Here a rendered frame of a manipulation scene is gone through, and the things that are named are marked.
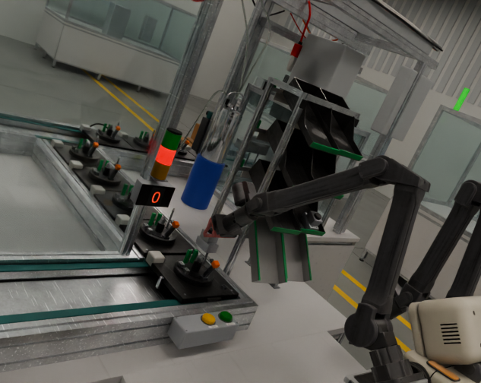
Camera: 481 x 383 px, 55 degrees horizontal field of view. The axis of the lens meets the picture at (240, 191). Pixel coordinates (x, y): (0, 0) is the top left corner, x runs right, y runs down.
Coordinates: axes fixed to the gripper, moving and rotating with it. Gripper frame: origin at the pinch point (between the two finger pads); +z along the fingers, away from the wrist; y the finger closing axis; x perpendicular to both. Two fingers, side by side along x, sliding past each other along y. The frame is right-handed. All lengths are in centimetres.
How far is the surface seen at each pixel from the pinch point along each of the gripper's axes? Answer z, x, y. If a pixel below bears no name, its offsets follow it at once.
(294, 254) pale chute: 3.4, 5.9, -45.7
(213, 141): 40, -67, -54
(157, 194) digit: -0.2, -12.6, 18.6
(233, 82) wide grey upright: 36, -109, -78
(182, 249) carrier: 22.7, -2.7, -6.1
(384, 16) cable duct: -46, -104, -107
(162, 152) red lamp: -9.6, -21.9, 21.2
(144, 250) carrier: 22.6, -2.3, 10.6
